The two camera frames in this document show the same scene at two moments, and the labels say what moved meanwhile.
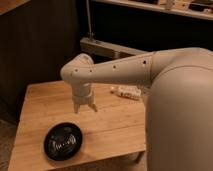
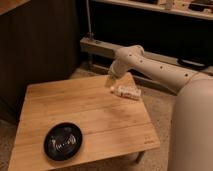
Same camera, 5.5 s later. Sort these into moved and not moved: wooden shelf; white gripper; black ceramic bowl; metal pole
Moved: white gripper
Not moved: wooden shelf; metal pole; black ceramic bowl
